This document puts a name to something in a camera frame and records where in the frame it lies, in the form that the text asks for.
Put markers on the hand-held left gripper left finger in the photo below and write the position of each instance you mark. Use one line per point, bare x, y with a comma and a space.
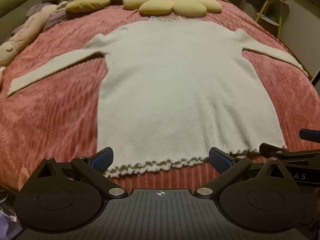
103, 158

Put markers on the pink ribbed bedspread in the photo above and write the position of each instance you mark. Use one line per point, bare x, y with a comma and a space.
50, 117

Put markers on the yellow side table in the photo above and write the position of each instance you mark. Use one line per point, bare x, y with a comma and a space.
282, 10

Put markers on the small yellow pillow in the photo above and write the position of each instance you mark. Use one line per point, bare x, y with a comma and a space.
87, 4

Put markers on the long beige plush toy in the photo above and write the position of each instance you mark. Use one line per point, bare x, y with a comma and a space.
22, 33

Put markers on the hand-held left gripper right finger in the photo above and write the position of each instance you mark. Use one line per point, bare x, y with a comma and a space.
220, 160

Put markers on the white knit sweater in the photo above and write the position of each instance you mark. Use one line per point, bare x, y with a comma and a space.
162, 80

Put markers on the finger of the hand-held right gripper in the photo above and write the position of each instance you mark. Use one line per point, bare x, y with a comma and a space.
272, 150
310, 135

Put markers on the black plush toy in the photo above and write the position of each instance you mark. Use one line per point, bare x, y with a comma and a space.
253, 1

